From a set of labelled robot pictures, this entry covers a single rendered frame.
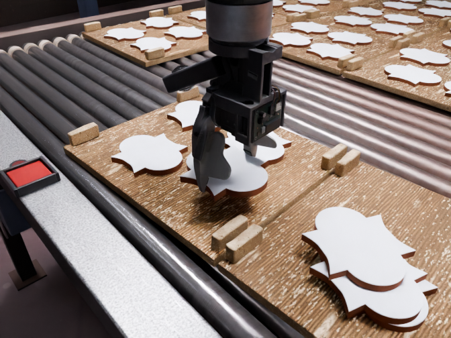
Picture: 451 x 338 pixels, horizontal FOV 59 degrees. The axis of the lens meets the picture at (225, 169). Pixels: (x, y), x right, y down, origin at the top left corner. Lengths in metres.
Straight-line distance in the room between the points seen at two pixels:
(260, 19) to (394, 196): 0.37
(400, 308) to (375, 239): 0.09
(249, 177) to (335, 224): 0.13
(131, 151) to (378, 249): 0.44
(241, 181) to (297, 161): 0.19
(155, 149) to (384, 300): 0.45
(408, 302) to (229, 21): 0.36
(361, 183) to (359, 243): 0.19
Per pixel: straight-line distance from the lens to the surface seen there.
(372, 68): 1.20
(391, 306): 0.49
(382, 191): 0.69
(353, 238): 0.53
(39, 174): 0.76
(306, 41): 1.35
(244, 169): 0.58
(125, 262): 0.57
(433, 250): 0.61
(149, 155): 0.72
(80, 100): 1.05
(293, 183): 0.67
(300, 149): 0.76
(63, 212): 0.68
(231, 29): 0.44
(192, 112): 0.86
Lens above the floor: 1.33
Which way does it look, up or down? 35 degrees down
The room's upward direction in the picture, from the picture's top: straight up
